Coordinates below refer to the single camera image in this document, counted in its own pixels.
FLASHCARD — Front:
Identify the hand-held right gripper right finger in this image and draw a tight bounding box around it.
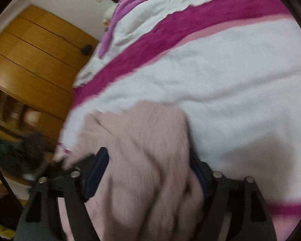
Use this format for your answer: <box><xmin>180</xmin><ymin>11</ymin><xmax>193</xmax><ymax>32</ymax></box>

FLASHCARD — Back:
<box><xmin>189</xmin><ymin>148</ymin><xmax>276</xmax><ymax>241</ymax></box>

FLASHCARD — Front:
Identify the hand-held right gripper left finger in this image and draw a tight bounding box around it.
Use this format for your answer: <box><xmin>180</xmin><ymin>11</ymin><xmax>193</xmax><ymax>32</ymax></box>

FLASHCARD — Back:
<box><xmin>14</xmin><ymin>148</ymin><xmax>109</xmax><ymax>241</ymax></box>

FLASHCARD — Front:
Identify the pink knit sweater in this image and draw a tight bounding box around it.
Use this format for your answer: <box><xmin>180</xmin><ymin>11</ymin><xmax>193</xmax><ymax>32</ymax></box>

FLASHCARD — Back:
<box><xmin>54</xmin><ymin>100</ymin><xmax>208</xmax><ymax>241</ymax></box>

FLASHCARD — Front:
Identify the dark clutter pile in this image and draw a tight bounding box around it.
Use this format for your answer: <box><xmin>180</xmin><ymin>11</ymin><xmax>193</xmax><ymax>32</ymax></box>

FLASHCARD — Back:
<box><xmin>0</xmin><ymin>132</ymin><xmax>53</xmax><ymax>179</ymax></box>

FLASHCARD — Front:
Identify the white blanket with magenta stripe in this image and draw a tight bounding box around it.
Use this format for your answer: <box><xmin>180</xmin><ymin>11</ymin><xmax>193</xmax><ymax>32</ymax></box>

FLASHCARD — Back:
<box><xmin>58</xmin><ymin>0</ymin><xmax>301</xmax><ymax>241</ymax></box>

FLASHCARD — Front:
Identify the wooden wardrobe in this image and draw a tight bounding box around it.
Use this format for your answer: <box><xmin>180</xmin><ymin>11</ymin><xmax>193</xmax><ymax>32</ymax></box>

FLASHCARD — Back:
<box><xmin>0</xmin><ymin>4</ymin><xmax>99</xmax><ymax>156</ymax></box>

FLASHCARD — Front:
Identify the purple quilt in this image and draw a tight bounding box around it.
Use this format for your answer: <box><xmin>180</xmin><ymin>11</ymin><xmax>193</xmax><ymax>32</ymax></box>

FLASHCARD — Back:
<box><xmin>99</xmin><ymin>0</ymin><xmax>208</xmax><ymax>58</ymax></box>

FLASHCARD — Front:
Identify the black cable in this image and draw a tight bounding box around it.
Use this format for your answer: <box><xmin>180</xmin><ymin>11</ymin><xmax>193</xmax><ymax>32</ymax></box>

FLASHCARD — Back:
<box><xmin>0</xmin><ymin>161</ymin><xmax>23</xmax><ymax>206</ymax></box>

